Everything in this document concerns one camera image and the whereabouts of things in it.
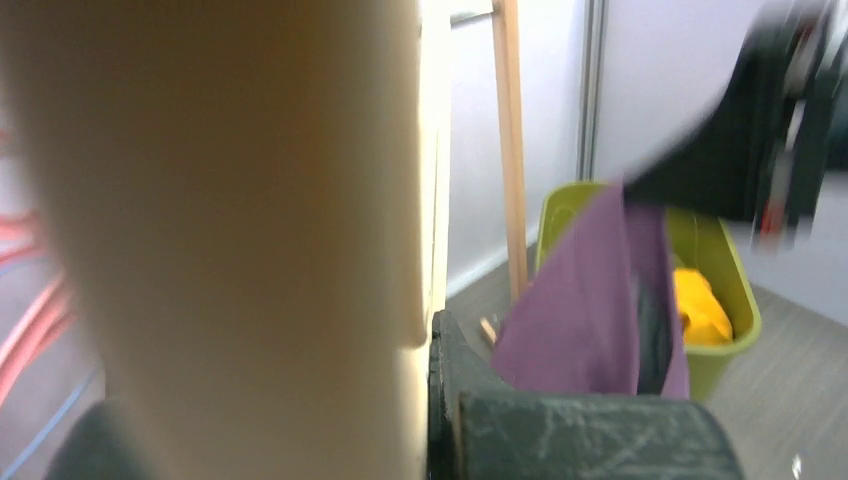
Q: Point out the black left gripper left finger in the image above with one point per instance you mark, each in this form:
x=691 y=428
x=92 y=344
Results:
x=98 y=448

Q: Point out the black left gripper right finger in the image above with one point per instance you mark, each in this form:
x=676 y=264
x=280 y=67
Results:
x=481 y=428

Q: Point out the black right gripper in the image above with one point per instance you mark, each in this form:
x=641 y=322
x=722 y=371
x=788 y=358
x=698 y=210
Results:
x=761 y=156

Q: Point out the purple skirt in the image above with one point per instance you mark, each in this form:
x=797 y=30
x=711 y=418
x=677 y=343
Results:
x=600 y=316

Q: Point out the yellow skirt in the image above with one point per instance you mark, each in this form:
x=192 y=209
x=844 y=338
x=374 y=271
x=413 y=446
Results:
x=704 y=320

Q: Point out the beige wooden hanger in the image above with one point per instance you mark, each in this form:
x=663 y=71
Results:
x=236 y=191

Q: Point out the pink empty hanger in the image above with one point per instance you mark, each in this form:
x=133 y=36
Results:
x=42 y=351

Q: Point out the green plastic basket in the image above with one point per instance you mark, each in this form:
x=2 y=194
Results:
x=700 y=242

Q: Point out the wooden clothes rack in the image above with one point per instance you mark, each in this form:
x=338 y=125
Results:
x=487 y=200

